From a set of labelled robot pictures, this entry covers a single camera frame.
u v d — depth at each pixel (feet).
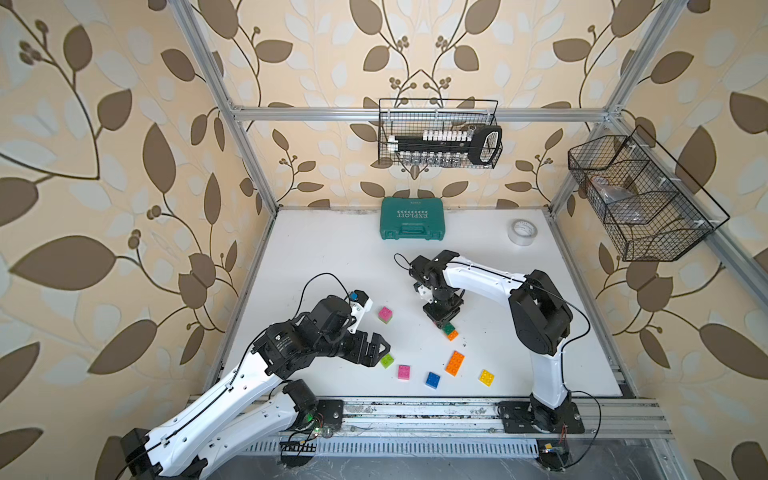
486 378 2.64
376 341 2.04
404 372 2.64
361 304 2.11
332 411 2.47
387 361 2.71
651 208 2.40
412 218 3.67
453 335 2.84
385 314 2.92
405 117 2.99
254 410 1.90
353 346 2.01
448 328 2.83
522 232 3.67
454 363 2.71
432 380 2.58
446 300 2.48
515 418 2.42
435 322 2.69
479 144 2.76
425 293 2.79
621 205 2.31
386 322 2.99
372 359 1.99
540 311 1.67
